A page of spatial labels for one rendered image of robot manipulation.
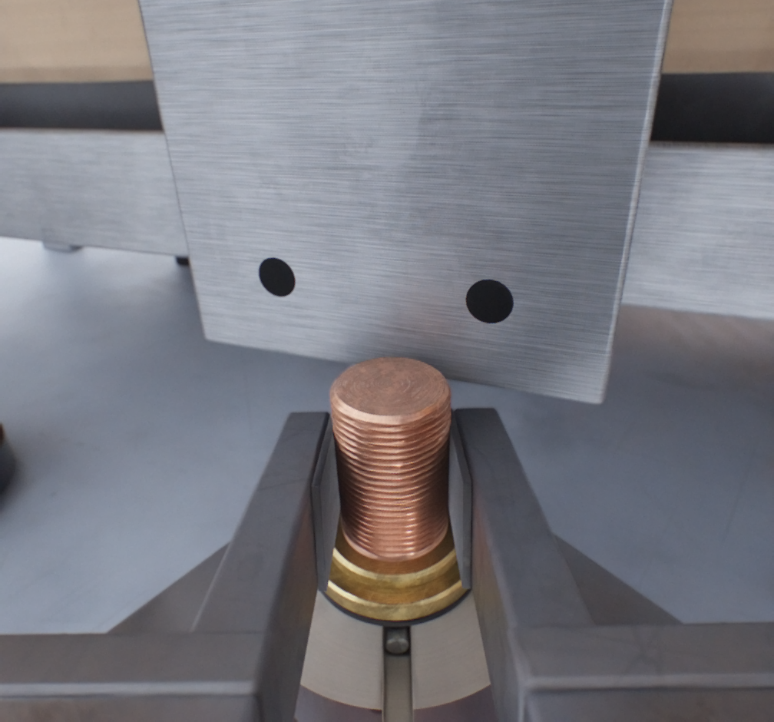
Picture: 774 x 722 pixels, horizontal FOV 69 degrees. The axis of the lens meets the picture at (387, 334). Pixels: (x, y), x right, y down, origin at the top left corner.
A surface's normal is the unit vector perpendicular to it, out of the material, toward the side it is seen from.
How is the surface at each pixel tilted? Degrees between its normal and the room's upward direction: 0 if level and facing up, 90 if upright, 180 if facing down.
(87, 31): 90
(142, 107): 90
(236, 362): 180
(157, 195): 90
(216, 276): 90
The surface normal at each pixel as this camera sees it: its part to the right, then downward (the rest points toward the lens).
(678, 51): -0.35, 0.44
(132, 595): -0.03, -0.89
